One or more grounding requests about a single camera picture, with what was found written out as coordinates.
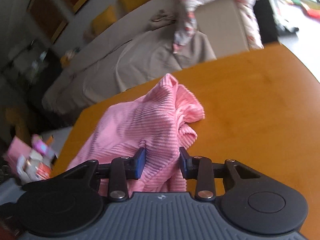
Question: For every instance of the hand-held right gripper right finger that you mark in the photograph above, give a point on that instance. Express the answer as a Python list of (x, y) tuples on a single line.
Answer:
[(183, 163)]

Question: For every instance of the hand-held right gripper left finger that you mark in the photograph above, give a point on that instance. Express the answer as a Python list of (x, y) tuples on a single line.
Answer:
[(140, 162)]

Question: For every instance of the pink ribbed garment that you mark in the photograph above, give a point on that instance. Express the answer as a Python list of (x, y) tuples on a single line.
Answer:
[(140, 120)]

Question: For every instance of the magenta small packet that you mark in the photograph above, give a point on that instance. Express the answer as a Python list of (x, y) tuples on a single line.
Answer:
[(42, 146)]

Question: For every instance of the beige covered sofa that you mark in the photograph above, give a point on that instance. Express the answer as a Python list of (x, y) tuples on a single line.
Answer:
[(140, 60)]

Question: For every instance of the white and orange boxes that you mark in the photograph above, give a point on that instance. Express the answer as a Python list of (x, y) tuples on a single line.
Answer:
[(35, 170)]

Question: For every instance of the yellow plush toy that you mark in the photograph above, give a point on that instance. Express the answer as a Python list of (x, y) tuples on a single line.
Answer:
[(67, 57)]

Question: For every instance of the mustard yellow cloth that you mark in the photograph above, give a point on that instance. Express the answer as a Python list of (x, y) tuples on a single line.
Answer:
[(16, 125)]

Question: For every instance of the black glass cabinet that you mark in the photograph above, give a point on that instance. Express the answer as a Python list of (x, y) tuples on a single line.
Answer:
[(30, 80)]

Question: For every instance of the beige plush toy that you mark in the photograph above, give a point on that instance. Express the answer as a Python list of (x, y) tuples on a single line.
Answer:
[(88, 34)]

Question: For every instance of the beige chair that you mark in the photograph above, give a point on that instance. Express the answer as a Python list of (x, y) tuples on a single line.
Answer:
[(220, 22)]

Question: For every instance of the crumpled grey cloth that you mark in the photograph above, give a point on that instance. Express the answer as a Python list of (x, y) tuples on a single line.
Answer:
[(162, 17)]

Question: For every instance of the white floor cleaner with dock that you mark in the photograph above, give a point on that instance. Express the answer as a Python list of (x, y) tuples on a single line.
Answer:
[(287, 27)]

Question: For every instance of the red basin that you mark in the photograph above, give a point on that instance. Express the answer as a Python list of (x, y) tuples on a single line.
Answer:
[(312, 12)]

